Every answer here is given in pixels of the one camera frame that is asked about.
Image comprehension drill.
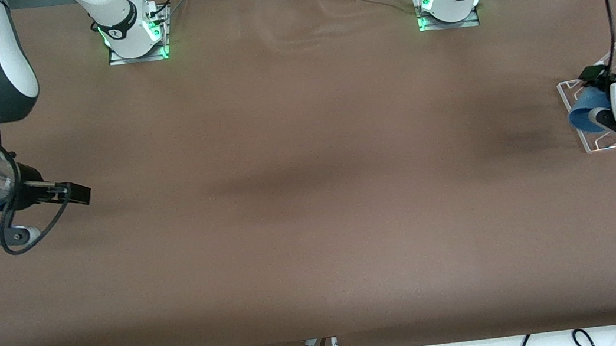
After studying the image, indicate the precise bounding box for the blue plastic cup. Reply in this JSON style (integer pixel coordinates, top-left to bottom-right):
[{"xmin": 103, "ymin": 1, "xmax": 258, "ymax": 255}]
[{"xmin": 565, "ymin": 83, "xmax": 616, "ymax": 137}]

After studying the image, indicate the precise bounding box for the brown table cover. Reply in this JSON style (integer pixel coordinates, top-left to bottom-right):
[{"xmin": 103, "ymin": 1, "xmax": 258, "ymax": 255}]
[{"xmin": 0, "ymin": 0, "xmax": 616, "ymax": 346}]

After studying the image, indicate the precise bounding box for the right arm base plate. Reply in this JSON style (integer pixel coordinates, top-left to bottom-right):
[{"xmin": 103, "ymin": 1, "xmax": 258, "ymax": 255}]
[{"xmin": 103, "ymin": 4, "xmax": 174, "ymax": 67}]

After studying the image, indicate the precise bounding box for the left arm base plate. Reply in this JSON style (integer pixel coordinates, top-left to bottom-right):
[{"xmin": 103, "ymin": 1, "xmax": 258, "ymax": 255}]
[{"xmin": 413, "ymin": 0, "xmax": 481, "ymax": 34}]

